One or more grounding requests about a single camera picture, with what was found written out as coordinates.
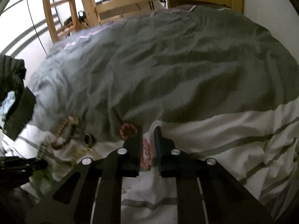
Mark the white sliding wardrobe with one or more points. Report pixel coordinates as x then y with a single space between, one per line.
24 33

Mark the grey striped duvet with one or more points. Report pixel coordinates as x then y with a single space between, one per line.
216 83

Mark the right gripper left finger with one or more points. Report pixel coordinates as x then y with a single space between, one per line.
91 192

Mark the black jewelry box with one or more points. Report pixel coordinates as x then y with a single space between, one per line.
19 114

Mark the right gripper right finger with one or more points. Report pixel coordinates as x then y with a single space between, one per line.
206 191

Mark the wooden bed frame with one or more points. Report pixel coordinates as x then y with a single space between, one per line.
95 14

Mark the black puffer jacket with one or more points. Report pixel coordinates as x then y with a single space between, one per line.
12 74

